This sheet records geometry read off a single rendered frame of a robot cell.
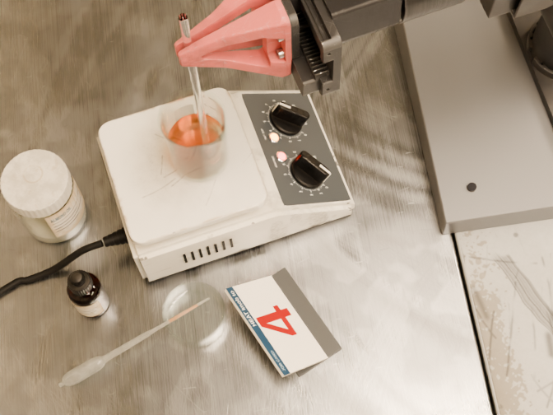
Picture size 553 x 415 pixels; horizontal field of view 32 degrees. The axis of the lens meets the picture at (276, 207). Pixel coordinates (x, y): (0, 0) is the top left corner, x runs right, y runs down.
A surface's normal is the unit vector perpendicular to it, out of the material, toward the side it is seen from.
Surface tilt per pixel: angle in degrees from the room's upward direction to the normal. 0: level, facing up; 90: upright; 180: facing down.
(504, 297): 0
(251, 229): 90
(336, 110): 0
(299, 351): 40
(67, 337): 0
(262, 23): 21
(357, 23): 90
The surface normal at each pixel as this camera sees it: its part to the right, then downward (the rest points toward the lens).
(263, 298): 0.52, -0.63
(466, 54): -0.04, -0.33
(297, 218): 0.33, 0.87
